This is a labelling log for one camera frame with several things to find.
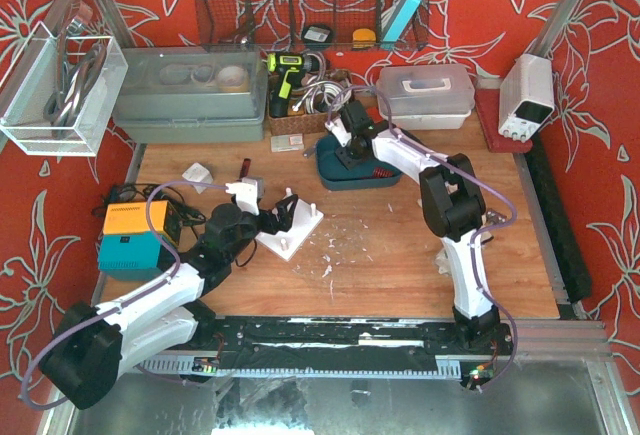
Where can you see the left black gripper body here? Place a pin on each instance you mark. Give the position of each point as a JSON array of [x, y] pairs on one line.
[[273, 220]]

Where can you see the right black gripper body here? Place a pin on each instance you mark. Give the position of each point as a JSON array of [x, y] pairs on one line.
[[351, 153]]

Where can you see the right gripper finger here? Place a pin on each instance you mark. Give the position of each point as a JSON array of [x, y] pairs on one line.
[[342, 153], [354, 163]]

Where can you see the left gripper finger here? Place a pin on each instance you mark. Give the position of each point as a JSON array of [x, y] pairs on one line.
[[284, 221], [285, 208]]

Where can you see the white timer switch box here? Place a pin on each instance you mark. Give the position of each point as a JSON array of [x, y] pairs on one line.
[[441, 261]]

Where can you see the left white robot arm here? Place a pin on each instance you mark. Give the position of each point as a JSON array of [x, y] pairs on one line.
[[94, 345]]

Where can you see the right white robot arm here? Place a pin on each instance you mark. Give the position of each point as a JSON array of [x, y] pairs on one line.
[[453, 208]]

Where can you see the red spring front tray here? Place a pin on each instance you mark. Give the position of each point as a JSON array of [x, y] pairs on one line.
[[380, 172]]

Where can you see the dark green plastic tray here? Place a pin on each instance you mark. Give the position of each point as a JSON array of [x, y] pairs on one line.
[[335, 177]]

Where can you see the small clear parts box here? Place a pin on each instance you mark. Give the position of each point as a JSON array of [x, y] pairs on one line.
[[286, 143]]

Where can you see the woven brown basket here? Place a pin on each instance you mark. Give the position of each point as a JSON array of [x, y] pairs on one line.
[[299, 123]]

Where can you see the small white cube block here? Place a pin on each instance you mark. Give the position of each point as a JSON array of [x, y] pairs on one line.
[[199, 174]]

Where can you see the white clear lidded case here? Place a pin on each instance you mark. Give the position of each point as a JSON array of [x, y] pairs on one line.
[[428, 97]]

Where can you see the yellow tape measure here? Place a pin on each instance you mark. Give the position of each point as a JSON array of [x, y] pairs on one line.
[[363, 39]]

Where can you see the black round tape measure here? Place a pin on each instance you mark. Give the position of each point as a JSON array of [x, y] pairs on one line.
[[317, 36]]

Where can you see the orange teal device box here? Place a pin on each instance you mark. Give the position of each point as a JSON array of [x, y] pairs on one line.
[[129, 251]]

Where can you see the red flat case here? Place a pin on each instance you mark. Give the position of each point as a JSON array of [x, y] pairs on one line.
[[487, 108]]

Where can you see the grey plastic storage box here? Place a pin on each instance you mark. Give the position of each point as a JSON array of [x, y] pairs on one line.
[[191, 95]]

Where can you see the small metal hardware pieces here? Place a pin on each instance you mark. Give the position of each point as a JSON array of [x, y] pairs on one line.
[[493, 217]]

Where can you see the white work glove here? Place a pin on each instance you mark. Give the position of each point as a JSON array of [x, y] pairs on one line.
[[486, 237]]

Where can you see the white power supply unit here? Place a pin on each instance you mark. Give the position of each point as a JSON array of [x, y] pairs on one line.
[[526, 98]]

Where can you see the blue white book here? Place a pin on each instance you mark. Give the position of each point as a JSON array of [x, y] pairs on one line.
[[395, 19]]

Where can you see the clear acrylic side bin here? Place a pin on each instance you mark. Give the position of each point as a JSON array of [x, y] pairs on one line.
[[58, 100]]

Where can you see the white peg base plate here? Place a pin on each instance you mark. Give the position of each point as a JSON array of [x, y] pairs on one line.
[[306, 218]]

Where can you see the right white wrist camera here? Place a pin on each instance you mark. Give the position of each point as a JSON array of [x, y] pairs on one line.
[[338, 130]]

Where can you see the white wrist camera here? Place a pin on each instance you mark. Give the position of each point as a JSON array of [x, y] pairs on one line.
[[247, 192], [338, 130]]

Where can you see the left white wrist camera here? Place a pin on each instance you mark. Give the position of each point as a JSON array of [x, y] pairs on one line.
[[247, 192]]

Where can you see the metal angle bracket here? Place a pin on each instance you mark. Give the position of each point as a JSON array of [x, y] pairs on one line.
[[309, 152]]

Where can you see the green black cordless drill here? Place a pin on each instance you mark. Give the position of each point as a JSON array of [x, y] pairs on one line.
[[290, 69]]

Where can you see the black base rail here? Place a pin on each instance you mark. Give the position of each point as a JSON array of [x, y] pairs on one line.
[[318, 347]]

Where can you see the black cable duct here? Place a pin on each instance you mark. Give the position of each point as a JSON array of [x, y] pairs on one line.
[[573, 270]]

